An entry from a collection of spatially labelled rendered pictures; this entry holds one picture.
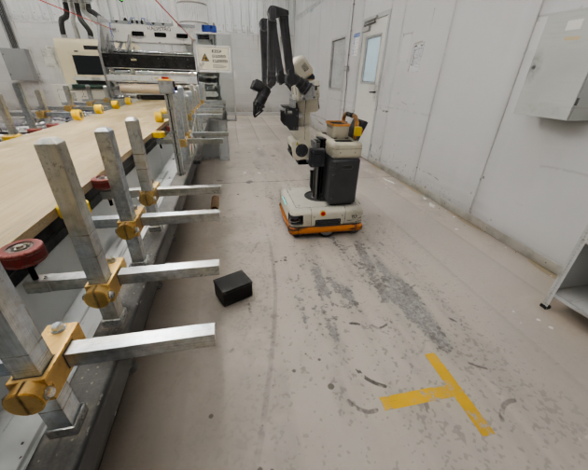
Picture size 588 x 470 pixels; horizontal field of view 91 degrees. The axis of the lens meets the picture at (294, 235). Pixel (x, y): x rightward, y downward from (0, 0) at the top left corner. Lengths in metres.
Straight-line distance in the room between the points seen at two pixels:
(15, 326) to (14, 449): 0.36
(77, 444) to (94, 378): 0.13
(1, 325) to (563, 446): 1.78
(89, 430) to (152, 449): 0.77
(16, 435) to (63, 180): 0.51
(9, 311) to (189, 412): 1.06
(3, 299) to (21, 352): 0.09
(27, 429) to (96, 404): 0.18
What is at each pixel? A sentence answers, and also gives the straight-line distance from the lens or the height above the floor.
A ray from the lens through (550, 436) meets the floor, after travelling 1.76.
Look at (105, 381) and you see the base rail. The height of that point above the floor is 0.70.
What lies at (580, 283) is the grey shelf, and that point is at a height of 0.15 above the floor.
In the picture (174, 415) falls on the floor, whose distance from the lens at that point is 1.50.
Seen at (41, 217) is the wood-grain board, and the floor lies 0.90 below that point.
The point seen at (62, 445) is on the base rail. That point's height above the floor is 0.70.
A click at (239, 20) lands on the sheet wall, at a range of 11.33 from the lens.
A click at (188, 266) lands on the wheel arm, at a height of 0.82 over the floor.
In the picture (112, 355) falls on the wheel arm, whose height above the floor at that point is 0.83.
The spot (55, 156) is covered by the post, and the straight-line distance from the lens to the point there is 0.68.
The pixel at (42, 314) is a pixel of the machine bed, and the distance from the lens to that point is 1.02.
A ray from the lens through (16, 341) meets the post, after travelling 0.56.
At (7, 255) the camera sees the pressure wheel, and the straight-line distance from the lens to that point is 0.84.
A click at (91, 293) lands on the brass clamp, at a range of 0.77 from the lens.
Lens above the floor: 1.25
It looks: 29 degrees down
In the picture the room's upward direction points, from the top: 2 degrees clockwise
